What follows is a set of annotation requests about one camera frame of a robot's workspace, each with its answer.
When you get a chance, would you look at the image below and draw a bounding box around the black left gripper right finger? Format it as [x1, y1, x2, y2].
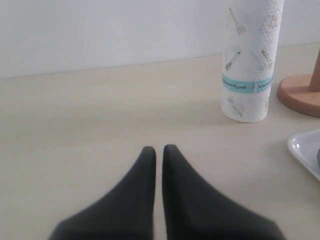
[162, 143, 266, 240]

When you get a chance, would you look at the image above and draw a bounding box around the white rectangular plastic tray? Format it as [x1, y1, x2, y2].
[287, 128, 320, 181]

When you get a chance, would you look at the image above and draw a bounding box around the wooden paper towel holder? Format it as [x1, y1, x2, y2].
[276, 57, 320, 118]

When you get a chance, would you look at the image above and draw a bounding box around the printed white paper towel roll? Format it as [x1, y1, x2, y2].
[221, 0, 285, 123]

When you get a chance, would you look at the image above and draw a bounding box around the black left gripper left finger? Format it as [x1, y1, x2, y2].
[49, 146, 157, 240]

